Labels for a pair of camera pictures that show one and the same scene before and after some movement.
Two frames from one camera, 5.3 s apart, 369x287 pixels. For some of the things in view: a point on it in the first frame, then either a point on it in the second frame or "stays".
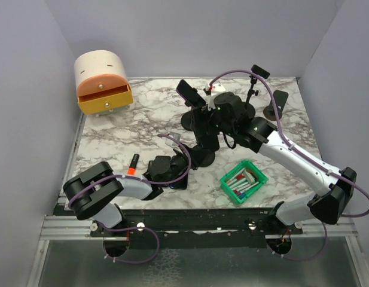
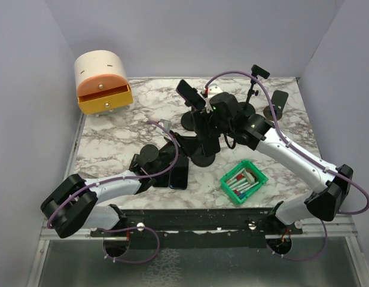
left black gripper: x=185 y=158 → x=186 y=145
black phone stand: x=206 y=123 stays
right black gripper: x=205 y=106 stays
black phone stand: x=201 y=157 stays
